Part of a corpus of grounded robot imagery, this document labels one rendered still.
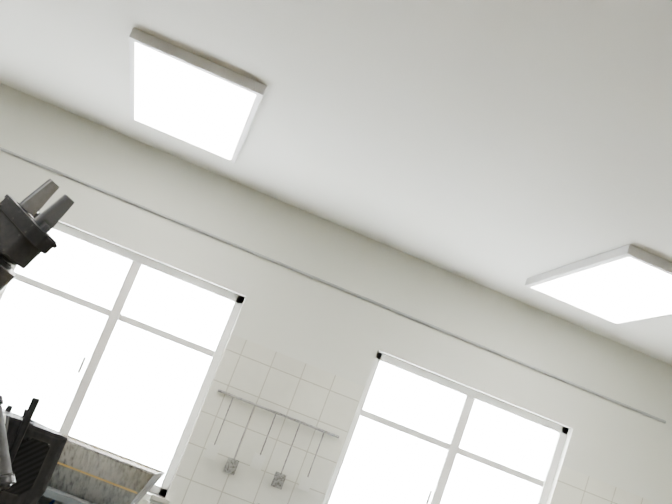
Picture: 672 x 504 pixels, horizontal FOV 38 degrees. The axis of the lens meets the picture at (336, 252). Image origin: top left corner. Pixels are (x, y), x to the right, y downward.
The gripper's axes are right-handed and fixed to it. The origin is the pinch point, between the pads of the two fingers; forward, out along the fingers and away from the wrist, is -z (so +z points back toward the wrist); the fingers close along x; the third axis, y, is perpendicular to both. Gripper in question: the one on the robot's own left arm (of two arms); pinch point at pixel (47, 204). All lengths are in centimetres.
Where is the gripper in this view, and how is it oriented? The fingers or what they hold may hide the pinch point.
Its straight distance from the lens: 152.9
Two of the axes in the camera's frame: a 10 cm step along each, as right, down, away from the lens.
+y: 3.2, 4.6, 8.3
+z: -6.9, 7.1, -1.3
